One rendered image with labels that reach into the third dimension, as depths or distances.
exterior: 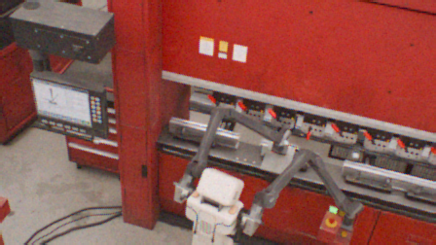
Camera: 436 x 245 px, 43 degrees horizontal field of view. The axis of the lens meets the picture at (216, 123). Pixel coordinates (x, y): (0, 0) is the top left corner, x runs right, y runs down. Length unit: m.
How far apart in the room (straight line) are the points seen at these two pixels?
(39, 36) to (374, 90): 1.90
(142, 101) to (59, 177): 1.59
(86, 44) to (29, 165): 2.24
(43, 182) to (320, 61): 2.66
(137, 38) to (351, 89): 1.29
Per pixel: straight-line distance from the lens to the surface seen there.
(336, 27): 3.17
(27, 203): 4.79
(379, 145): 3.62
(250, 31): 3.28
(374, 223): 3.95
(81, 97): 3.25
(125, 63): 3.45
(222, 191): 2.95
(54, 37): 3.12
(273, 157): 3.66
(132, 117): 3.70
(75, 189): 4.83
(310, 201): 3.89
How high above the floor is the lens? 3.52
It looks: 41 degrees down
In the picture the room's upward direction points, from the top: 5 degrees clockwise
